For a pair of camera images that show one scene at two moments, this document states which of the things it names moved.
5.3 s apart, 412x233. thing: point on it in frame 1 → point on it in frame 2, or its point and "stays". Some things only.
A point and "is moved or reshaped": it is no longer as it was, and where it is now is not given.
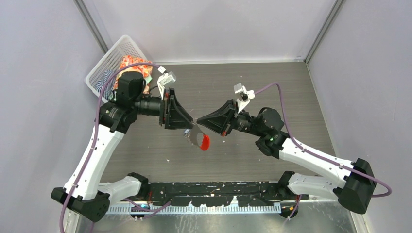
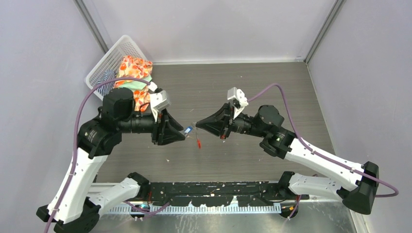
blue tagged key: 187,130 stays
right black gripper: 219,121 stays
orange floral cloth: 146,71 stays
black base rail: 218,193 stays
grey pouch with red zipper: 197,137 is moved or reshaped
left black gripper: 172,113 → 165,135
